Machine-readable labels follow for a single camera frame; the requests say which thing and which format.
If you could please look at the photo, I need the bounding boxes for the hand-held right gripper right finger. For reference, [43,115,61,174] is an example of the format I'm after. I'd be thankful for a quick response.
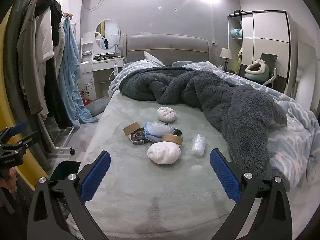
[209,148,293,240]

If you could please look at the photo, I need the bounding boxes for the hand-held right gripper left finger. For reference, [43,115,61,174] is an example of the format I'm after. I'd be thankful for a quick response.
[26,150,112,240]

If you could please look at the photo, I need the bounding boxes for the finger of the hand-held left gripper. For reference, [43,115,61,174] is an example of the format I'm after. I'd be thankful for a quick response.
[14,131,39,153]
[0,122,28,144]

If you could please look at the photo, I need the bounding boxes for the dark teal trash bin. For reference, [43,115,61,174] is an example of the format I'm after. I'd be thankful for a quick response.
[48,160,82,188]

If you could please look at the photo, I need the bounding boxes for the clear plastic air cushion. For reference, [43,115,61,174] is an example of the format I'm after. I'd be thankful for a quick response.
[189,134,206,157]

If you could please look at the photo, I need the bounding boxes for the dark snack packet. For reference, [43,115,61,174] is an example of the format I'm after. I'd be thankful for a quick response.
[128,127,150,145]

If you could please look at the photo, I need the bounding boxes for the cardboard tape roll core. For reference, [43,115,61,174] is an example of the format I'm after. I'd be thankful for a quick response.
[161,134,184,146]
[122,122,142,136]

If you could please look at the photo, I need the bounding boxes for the large white sock ball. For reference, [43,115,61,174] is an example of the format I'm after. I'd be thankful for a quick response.
[147,141,181,165]

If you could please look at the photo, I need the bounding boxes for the blue tissue packet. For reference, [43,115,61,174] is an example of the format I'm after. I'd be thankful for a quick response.
[144,121,175,143]

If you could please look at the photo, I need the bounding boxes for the small white sock ball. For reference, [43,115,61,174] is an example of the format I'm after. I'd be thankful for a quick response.
[157,106,177,122]

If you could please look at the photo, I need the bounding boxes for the person's left hand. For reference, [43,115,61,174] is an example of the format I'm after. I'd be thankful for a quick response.
[0,169,17,193]

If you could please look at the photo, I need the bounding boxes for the yellow curtain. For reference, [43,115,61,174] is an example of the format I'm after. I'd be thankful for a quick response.
[0,7,49,190]

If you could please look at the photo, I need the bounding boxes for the white clothes rack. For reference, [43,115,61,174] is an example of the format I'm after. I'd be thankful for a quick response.
[25,0,77,159]

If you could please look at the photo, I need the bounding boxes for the bed with grey headboard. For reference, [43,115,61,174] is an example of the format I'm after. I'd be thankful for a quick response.
[67,33,320,240]

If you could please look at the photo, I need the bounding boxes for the black trousers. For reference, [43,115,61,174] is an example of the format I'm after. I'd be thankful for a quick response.
[44,57,73,130]

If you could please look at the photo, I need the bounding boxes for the grey green coat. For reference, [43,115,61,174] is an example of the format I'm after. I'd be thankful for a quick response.
[5,0,50,120]

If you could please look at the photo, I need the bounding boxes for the grey floor cushion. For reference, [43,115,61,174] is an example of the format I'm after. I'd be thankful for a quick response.
[86,97,109,117]

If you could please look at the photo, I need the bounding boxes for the light blue robe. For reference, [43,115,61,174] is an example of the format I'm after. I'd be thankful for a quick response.
[59,17,99,124]

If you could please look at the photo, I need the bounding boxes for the beige sweater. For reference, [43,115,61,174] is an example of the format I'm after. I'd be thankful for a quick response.
[54,30,65,80]

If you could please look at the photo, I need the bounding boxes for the blue patterned duvet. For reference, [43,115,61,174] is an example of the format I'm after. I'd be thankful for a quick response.
[109,59,320,188]

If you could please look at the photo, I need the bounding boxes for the dark grey fluffy blanket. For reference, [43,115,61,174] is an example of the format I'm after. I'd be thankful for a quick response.
[119,66,290,190]

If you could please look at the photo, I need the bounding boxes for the white shirt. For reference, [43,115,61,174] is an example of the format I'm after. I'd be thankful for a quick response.
[35,10,55,63]

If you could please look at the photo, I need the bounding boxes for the white dressing table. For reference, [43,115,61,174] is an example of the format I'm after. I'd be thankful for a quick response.
[79,31,125,98]

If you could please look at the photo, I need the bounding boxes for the green cream plush pet bed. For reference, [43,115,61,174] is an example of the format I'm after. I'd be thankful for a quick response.
[244,59,270,81]

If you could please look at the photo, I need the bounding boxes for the black hanging garment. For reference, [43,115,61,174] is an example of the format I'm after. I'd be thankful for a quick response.
[35,0,63,48]

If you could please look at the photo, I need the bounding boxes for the blue grey pillow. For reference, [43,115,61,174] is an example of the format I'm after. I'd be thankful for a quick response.
[172,60,208,68]

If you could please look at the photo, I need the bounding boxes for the bedside table lamp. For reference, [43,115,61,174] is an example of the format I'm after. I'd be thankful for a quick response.
[219,48,232,70]

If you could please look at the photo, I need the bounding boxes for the black desk chair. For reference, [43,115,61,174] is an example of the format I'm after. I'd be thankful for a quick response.
[259,53,278,88]

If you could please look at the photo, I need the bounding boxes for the white vanity lamp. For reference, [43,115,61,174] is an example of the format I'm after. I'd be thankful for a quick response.
[110,34,120,55]

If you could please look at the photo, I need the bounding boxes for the white board panel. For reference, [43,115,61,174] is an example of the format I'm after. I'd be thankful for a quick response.
[296,41,320,110]

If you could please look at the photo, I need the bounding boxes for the white pillow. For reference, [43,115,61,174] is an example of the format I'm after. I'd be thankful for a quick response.
[144,51,164,67]

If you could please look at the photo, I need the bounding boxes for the white wardrobe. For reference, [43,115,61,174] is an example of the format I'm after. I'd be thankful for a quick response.
[227,10,294,95]

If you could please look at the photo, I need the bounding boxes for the round wall mirror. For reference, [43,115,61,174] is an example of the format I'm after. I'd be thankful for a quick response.
[95,19,121,50]

